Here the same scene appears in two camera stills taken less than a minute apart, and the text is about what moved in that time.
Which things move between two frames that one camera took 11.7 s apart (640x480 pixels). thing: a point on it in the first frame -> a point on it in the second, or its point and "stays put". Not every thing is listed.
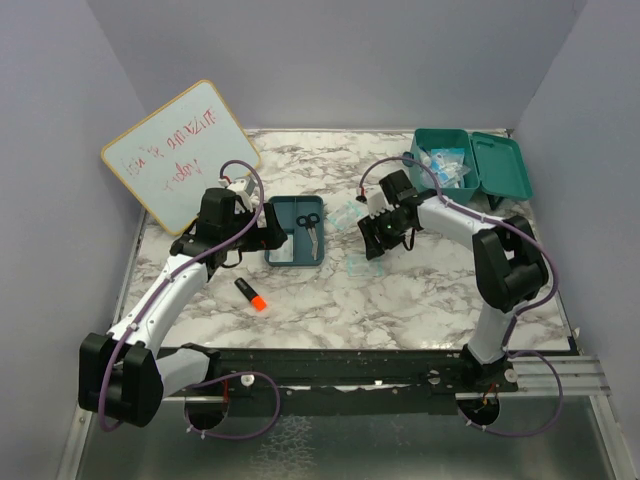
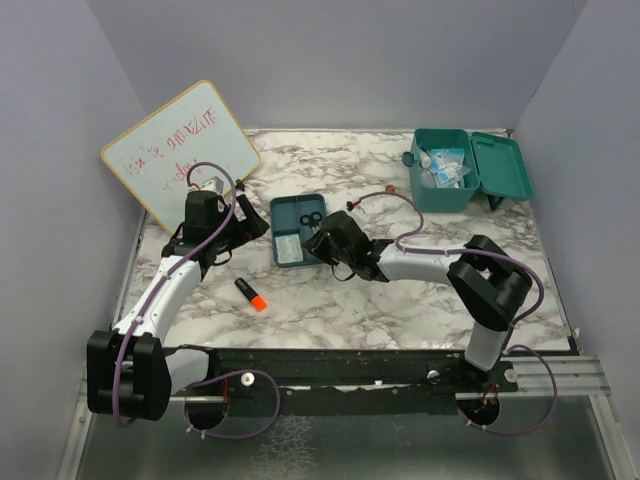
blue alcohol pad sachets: (448, 167) stays put
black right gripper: (369, 228) -> (317, 243)
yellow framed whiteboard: (176, 153) stays put
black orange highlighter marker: (256, 300) stays put
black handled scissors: (309, 222) stays put
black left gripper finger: (274, 235) -> (255, 223)
